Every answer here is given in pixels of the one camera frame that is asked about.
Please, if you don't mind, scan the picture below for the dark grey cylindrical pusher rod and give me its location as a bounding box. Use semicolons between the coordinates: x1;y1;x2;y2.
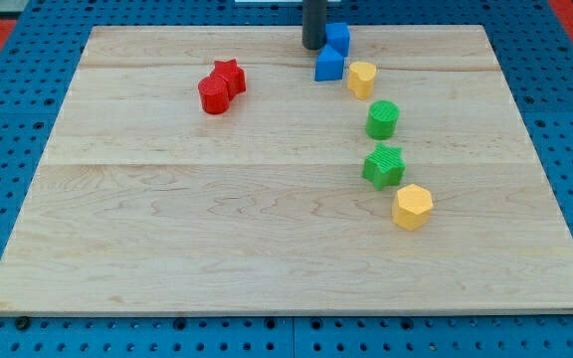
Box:
301;0;327;50

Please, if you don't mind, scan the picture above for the blue triangle block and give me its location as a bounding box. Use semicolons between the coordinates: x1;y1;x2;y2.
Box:
314;45;344;82

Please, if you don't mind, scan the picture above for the yellow heart block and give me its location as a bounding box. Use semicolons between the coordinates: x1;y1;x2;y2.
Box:
347;62;377;99

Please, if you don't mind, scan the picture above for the blue cube block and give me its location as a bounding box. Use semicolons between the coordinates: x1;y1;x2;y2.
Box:
325;22;351;57

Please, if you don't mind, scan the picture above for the red star block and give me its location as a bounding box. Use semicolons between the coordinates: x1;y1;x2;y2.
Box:
211;59;247;99

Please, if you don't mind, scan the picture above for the green cylinder block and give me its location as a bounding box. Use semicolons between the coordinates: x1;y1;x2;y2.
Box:
366;100;400;140

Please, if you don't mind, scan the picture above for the red cylinder block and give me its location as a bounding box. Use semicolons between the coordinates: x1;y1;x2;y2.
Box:
198;76;230;114

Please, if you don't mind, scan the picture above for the green star block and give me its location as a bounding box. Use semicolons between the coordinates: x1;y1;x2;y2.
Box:
362;143;406;191

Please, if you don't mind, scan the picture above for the light wooden board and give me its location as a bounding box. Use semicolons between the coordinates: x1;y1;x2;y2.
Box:
0;25;573;317

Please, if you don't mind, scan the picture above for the yellow hexagon block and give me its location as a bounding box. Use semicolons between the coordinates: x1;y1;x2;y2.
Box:
392;184;434;231

